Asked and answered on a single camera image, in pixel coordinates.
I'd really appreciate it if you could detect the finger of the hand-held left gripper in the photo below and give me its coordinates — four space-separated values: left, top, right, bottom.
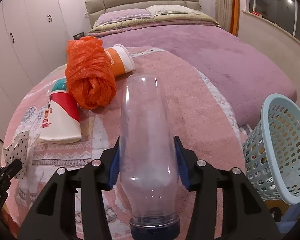
1 159 27 180

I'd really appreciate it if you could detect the orange plastic bag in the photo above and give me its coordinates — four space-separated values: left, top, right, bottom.
65 36 117 110

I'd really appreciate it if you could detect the beige folded quilt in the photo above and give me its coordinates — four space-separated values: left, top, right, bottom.
88 14 220 33

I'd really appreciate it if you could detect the white red green paper cup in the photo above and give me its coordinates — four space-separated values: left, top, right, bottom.
39 77 82 144

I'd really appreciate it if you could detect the orange curtain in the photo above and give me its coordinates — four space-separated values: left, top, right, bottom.
231 0 240 37

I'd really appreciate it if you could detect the orange white paper cup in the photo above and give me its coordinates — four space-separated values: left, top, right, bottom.
104 44 135 78

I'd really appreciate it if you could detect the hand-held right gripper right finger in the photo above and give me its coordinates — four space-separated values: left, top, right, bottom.
174 135 282 240

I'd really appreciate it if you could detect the beige window sill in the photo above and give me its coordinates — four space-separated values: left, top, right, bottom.
241 10 300 53

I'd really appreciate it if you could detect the light blue plastic basket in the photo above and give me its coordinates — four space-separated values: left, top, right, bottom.
242 94 300 204

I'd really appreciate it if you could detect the beige curtain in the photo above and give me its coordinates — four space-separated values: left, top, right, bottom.
215 0 234 32

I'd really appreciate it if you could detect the purple pillow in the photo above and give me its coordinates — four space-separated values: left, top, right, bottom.
96 8 154 23

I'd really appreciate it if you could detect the dark framed window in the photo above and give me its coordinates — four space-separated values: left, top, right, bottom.
249 0 300 39

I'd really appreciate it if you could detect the white wardrobe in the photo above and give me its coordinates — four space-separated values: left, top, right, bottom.
0 0 75 143

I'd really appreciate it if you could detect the pink patterned blanket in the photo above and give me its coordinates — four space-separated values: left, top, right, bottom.
2 46 253 240

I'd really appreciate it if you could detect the white patterned pillow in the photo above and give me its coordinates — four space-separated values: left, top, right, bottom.
145 4 203 15

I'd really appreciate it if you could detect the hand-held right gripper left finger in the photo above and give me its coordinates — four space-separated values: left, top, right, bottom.
17 136 120 240

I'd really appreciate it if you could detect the clear plastic bottle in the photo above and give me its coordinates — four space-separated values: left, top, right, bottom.
119 74 181 240

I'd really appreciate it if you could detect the purple bedspread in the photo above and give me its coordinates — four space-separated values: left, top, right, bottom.
90 21 298 128

